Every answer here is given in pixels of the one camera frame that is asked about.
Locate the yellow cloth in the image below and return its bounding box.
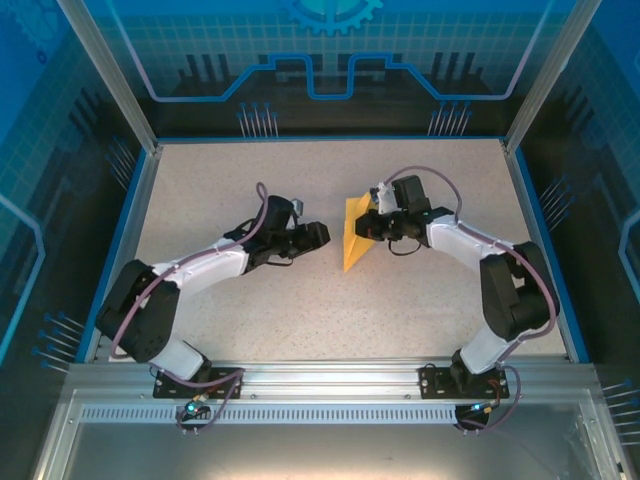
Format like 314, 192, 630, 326
341, 194, 377, 274

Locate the blue aluminium table side rail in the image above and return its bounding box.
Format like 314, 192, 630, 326
499, 139, 591, 365
74, 142, 164, 365

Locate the aluminium mounting rail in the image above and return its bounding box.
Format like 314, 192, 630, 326
64, 355, 606, 401

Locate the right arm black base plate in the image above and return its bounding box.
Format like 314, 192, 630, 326
418, 363, 511, 400

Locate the slotted metal cable duct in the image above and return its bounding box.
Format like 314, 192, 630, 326
79, 405, 461, 425

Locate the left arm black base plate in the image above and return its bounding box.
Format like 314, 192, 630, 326
153, 366, 245, 400

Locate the aluminium frame post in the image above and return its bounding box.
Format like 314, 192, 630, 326
502, 0, 604, 154
54, 0, 164, 151

